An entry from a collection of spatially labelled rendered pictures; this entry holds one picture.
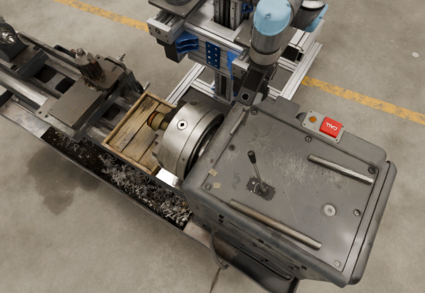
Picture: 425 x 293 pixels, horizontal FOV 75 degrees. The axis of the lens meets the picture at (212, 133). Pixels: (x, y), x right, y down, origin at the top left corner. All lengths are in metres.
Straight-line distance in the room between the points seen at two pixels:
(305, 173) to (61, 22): 3.09
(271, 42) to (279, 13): 0.07
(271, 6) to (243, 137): 0.46
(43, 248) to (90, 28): 2.12
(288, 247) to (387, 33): 2.87
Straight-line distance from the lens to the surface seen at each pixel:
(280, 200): 0.90
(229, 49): 1.46
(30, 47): 1.93
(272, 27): 0.65
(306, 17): 1.19
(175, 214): 1.60
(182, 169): 1.02
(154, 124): 1.16
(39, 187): 2.59
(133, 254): 2.20
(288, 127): 1.00
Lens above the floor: 2.12
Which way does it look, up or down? 64 degrees down
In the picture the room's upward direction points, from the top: 2 degrees counter-clockwise
